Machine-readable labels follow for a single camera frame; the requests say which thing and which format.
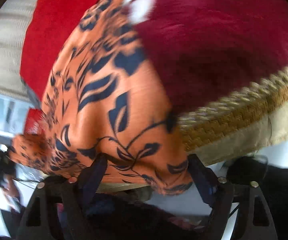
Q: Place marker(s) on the beige dotted curtain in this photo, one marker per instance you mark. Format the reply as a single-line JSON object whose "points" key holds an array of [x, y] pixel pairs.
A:
{"points": [[15, 17]]}

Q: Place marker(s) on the red cloth on sofa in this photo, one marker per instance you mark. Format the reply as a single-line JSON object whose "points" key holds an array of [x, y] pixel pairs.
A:
{"points": [[52, 23]]}

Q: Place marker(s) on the floral plush blanket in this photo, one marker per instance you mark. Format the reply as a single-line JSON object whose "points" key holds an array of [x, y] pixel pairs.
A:
{"points": [[224, 65]]}

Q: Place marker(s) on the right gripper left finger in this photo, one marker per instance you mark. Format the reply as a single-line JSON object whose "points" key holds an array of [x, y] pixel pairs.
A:
{"points": [[40, 219]]}

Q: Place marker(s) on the orange black floral garment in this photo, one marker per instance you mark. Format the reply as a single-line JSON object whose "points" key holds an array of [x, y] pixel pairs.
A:
{"points": [[104, 96]]}

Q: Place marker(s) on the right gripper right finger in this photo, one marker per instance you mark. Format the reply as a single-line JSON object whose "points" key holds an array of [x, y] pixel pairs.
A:
{"points": [[254, 219]]}

